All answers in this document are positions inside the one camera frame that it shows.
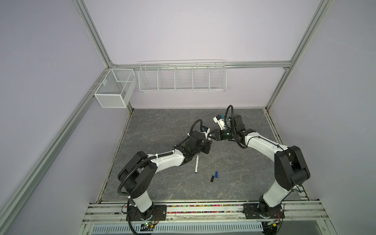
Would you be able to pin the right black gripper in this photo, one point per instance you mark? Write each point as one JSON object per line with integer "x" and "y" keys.
{"x": 218, "y": 136}

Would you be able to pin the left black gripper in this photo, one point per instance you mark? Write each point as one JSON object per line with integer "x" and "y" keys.
{"x": 207, "y": 145}

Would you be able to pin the white marker pen blue tip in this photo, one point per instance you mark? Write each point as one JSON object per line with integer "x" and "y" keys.
{"x": 196, "y": 164}

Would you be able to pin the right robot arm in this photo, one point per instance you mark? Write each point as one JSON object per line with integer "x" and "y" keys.
{"x": 290, "y": 167}

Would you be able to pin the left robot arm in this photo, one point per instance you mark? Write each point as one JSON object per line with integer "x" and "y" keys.
{"x": 136, "y": 176}

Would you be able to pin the white mesh box basket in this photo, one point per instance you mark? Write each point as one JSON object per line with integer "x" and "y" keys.
{"x": 116, "y": 88}

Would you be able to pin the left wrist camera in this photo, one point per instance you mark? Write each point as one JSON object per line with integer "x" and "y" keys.
{"x": 205, "y": 131}

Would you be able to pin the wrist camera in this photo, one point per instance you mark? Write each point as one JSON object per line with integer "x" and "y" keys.
{"x": 219, "y": 119}
{"x": 205, "y": 131}

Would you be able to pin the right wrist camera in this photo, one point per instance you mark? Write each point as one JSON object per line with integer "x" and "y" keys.
{"x": 219, "y": 119}

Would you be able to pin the white wire wall basket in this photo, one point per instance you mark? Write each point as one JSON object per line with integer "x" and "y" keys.
{"x": 182, "y": 76}

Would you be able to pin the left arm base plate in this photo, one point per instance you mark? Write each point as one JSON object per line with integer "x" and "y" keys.
{"x": 155, "y": 212}

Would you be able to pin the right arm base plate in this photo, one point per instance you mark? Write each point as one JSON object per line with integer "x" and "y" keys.
{"x": 262, "y": 211}

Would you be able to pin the white vented cable duct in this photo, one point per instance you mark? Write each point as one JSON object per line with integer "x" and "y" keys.
{"x": 179, "y": 228}

